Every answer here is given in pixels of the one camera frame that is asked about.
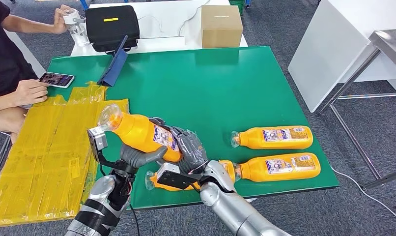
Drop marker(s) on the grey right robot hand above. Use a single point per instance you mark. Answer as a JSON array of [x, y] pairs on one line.
[[191, 150]]

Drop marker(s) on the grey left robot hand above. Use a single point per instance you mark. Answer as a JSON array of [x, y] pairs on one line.
[[136, 158]]

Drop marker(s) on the orange detergent bottle clear cap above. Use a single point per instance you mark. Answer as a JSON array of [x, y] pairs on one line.
[[136, 132], [256, 172], [229, 169], [250, 140]]

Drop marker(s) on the blue tablet cover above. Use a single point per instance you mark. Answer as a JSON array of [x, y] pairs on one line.
[[115, 66]]

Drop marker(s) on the smartphone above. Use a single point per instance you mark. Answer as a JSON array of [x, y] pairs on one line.
[[56, 79]]

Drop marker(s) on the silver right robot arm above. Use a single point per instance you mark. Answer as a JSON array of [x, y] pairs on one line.
[[227, 208]]

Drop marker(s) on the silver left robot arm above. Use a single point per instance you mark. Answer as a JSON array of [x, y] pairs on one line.
[[100, 195]]

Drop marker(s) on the yellow taped cardboard mat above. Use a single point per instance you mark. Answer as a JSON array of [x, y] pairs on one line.
[[38, 163]]

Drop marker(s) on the brown cardboard box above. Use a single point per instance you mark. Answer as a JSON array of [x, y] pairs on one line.
[[220, 29]]

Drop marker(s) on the person's right hand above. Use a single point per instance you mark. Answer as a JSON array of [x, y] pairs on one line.
[[30, 92]]

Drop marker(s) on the person's hand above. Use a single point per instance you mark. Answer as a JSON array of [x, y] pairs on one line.
[[30, 92], [59, 21]]

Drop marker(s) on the black zip case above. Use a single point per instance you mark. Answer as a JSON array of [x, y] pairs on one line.
[[111, 32]]

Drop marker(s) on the white table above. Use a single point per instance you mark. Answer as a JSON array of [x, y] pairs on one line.
[[165, 22]]

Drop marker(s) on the green crate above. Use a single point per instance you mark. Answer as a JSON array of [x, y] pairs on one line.
[[238, 5]]

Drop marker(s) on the person's left hand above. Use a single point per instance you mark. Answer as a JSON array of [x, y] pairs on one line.
[[59, 21]]

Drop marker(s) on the person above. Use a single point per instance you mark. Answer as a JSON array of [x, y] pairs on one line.
[[2, 58]]

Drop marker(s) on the steel table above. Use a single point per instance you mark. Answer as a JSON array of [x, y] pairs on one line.
[[391, 42]]

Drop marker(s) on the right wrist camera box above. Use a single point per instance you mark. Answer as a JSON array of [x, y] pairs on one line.
[[175, 179]]

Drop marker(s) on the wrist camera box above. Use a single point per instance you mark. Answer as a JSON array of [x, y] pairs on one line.
[[175, 179], [97, 138]]

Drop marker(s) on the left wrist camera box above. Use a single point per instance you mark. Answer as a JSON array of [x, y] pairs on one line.
[[97, 138]]

